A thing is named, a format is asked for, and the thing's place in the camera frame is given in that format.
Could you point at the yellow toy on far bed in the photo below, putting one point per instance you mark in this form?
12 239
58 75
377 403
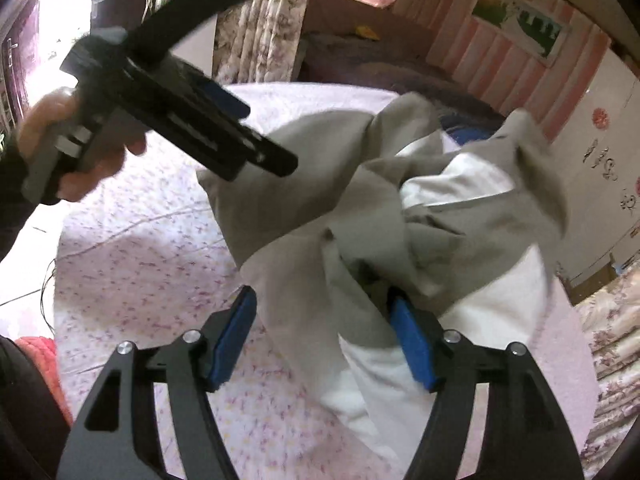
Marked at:
367 33

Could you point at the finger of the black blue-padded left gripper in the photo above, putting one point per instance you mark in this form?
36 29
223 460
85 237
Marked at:
200 118
148 44

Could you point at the floral beige curtain left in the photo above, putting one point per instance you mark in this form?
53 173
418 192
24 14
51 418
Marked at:
257 40

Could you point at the floral beige curtain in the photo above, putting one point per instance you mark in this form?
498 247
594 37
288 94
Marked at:
610 320
257 40

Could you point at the wooden desk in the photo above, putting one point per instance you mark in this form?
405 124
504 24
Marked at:
604 276

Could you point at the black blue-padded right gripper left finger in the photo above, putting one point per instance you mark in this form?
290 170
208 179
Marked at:
115 435

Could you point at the grey and white jacket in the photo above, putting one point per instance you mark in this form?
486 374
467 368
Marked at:
377 202

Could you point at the person's left hand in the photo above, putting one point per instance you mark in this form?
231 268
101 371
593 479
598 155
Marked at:
55 107

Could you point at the far bed with purple cover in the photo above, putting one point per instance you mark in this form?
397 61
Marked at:
360 62

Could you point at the framed landscape wall picture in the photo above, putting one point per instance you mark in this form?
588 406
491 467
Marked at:
534 31

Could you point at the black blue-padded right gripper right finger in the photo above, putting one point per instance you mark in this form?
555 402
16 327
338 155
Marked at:
526 435

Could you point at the floral beige curtain right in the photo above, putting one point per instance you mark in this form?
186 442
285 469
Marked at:
610 320

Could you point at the pink floral bed sheet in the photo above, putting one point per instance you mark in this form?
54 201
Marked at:
141 259

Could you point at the white wardrobe with decals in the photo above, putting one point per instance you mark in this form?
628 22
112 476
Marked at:
598 154

